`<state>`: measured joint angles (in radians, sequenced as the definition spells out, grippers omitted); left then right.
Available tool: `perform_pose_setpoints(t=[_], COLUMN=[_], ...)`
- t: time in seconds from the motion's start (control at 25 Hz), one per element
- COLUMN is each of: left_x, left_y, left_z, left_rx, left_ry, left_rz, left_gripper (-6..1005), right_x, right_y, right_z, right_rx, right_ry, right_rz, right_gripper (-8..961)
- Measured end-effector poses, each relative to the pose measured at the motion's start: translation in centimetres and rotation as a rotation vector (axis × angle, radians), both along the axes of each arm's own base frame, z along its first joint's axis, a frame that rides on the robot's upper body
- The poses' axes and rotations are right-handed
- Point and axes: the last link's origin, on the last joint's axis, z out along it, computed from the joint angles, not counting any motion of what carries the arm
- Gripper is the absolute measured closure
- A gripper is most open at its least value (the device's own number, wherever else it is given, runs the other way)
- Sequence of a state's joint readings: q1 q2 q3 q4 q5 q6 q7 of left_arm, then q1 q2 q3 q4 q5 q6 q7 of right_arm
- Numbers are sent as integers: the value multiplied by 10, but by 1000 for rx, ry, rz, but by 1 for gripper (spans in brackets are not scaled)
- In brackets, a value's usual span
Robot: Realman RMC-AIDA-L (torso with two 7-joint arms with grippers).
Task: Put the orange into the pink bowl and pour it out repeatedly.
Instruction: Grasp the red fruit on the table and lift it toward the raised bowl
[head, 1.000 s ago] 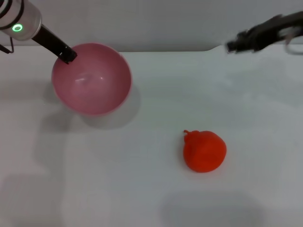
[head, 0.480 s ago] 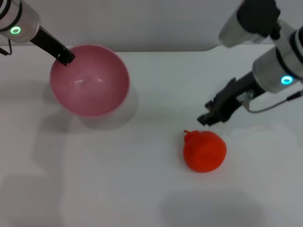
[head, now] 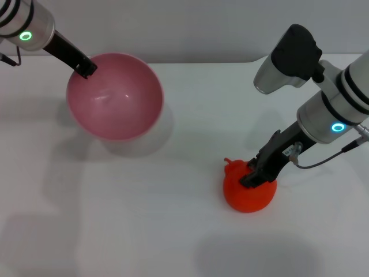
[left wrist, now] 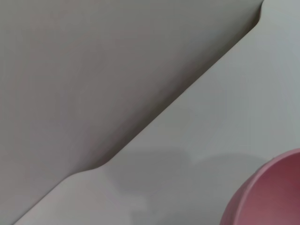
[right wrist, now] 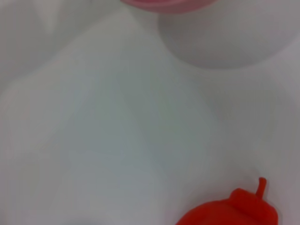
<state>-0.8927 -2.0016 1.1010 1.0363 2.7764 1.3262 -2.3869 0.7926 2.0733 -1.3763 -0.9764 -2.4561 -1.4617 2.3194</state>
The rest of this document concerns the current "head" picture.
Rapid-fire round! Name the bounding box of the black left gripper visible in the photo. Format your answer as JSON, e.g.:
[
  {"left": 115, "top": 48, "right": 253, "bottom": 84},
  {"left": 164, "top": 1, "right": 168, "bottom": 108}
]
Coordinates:
[{"left": 43, "top": 29, "right": 98, "bottom": 80}]

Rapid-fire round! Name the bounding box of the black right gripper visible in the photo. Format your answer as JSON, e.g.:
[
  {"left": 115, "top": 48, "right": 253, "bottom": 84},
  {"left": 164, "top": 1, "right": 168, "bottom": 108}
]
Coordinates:
[{"left": 239, "top": 121, "right": 317, "bottom": 189}]

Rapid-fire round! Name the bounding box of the soft orange toy fruit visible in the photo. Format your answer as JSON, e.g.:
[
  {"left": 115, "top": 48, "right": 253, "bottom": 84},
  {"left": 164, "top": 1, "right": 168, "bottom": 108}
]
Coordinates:
[{"left": 223, "top": 157, "right": 278, "bottom": 214}]

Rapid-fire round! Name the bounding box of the pink plastic bowl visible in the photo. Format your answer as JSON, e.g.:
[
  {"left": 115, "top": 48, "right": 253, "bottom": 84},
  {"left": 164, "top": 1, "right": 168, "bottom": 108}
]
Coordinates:
[{"left": 66, "top": 52, "right": 165, "bottom": 141}]

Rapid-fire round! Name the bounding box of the thin dark left arm cable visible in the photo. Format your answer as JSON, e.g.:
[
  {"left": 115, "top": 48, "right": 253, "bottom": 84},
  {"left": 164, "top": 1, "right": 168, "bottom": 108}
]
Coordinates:
[{"left": 0, "top": 46, "right": 22, "bottom": 67}]

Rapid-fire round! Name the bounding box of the grey right arm cable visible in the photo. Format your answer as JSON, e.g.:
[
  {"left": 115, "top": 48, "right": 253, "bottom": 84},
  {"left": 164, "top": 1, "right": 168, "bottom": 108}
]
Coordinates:
[{"left": 289, "top": 123, "right": 369, "bottom": 169}]

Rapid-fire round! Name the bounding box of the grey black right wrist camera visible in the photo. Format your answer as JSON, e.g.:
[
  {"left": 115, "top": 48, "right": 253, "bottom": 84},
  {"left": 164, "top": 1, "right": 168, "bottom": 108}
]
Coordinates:
[{"left": 253, "top": 24, "right": 323, "bottom": 95}]

